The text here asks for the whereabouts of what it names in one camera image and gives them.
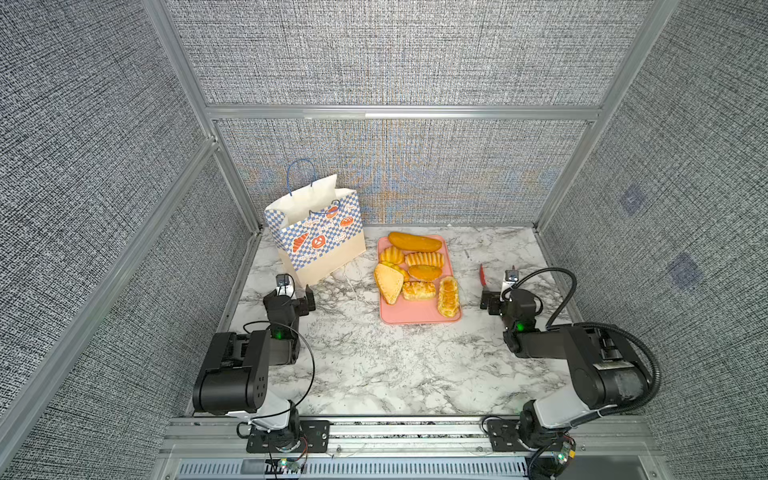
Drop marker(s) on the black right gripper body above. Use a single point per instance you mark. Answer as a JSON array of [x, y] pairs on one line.
[[492, 301]]

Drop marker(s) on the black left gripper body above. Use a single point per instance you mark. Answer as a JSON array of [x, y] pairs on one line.
[[302, 302]]

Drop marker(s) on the long braided pastry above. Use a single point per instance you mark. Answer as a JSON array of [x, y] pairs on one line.
[[448, 297]]

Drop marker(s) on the oval golden bread bun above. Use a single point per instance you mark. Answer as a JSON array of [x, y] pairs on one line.
[[425, 273]]

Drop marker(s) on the checkered paper bag blue handles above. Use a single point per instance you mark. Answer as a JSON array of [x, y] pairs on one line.
[[317, 229]]

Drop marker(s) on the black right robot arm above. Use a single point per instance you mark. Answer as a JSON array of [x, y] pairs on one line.
[[611, 370]]

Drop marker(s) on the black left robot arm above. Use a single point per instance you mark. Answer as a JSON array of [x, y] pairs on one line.
[[234, 376]]

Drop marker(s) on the ridged golden bread roll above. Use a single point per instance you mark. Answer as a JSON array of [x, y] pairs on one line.
[[434, 259]]

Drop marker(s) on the triangular tan bread slice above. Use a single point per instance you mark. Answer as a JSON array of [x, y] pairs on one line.
[[389, 281]]

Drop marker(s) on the long oval bread loaf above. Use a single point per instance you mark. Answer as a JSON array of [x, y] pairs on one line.
[[415, 243]]

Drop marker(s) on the square glazed pastry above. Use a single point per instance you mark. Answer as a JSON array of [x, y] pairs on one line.
[[418, 290]]

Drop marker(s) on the pink plastic tray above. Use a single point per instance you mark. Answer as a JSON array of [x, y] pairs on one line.
[[420, 311]]

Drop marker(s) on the small ridged yellow bun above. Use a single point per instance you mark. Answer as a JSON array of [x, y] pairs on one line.
[[392, 255]]

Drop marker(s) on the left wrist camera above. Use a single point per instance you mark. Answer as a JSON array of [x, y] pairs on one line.
[[285, 285]]

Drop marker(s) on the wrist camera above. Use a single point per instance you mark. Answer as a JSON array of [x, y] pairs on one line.
[[285, 285], [510, 278]]

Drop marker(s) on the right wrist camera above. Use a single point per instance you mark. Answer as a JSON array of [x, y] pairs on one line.
[[510, 278]]

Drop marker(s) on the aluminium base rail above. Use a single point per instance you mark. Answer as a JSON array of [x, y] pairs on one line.
[[405, 447]]

